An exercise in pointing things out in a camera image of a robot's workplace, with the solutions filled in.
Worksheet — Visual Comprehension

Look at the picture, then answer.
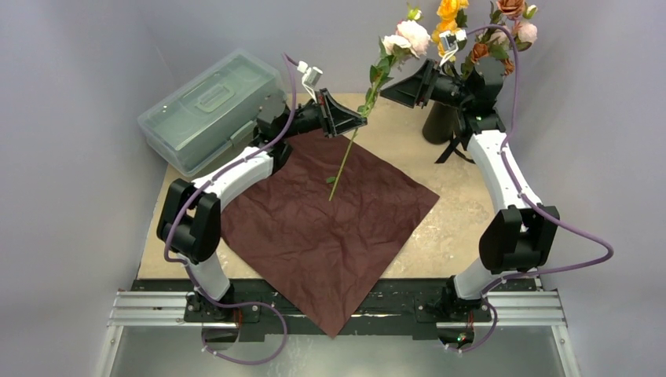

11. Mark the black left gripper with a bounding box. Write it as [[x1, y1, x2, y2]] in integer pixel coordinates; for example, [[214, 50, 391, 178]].
[[280, 89, 366, 140]]

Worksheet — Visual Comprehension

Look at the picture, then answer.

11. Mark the pale pink rose stem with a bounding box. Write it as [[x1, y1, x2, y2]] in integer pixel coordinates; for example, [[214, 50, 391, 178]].
[[326, 5, 432, 203]]

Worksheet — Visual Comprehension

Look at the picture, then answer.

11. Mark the black ribbon with gold lettering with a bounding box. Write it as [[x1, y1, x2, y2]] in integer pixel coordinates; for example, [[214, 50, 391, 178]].
[[435, 133, 475, 164]]

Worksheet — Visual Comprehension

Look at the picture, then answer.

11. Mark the yellow rose stem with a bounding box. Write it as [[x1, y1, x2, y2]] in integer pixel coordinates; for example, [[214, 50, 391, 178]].
[[431, 0, 469, 57]]

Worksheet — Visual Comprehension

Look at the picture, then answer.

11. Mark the flower bouquet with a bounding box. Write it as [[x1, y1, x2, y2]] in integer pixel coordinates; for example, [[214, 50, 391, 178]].
[[221, 133, 439, 338]]

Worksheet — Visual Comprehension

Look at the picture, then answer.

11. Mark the dark pink rose stem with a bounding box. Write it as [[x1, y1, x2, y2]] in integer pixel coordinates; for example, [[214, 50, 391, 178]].
[[497, 2, 538, 51]]

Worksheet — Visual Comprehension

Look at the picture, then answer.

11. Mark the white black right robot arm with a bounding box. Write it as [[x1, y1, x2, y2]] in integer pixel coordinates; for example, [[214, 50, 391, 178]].
[[380, 58, 559, 320]]

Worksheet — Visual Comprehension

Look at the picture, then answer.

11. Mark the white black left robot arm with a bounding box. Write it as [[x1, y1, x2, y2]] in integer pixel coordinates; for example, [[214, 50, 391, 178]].
[[157, 89, 368, 321]]

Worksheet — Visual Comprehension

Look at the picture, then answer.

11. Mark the black cylindrical vase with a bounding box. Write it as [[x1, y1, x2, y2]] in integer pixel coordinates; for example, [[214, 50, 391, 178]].
[[422, 102, 459, 145]]

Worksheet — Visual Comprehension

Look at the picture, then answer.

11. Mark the translucent green plastic toolbox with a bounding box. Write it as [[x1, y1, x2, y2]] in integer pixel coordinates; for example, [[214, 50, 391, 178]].
[[137, 49, 285, 178]]

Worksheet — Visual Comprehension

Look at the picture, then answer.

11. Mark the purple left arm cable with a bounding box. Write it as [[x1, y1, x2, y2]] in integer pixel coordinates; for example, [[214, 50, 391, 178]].
[[163, 52, 324, 366]]

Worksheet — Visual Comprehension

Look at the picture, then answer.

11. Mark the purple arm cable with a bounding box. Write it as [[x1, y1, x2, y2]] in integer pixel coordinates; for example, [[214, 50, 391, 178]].
[[163, 52, 324, 366], [447, 24, 615, 355]]

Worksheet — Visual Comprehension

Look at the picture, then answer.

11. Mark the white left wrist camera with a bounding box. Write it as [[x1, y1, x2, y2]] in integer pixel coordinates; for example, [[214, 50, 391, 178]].
[[297, 60, 323, 100]]

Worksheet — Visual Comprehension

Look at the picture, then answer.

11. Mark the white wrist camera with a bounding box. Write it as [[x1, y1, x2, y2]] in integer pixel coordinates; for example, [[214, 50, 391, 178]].
[[297, 60, 323, 100], [439, 29, 467, 68]]

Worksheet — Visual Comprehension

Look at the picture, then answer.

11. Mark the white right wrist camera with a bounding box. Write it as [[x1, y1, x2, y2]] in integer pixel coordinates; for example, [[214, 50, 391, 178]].
[[439, 29, 467, 68]]

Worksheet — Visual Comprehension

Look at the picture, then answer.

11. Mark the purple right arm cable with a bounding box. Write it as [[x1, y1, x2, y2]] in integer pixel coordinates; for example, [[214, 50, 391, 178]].
[[447, 24, 615, 355]]

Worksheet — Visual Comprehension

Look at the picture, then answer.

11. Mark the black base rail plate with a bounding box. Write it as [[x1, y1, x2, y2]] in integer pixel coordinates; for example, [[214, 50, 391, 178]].
[[130, 278, 538, 343]]

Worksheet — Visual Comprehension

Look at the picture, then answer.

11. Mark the aluminium front frame rail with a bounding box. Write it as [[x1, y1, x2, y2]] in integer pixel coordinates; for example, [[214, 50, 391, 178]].
[[107, 291, 566, 328]]

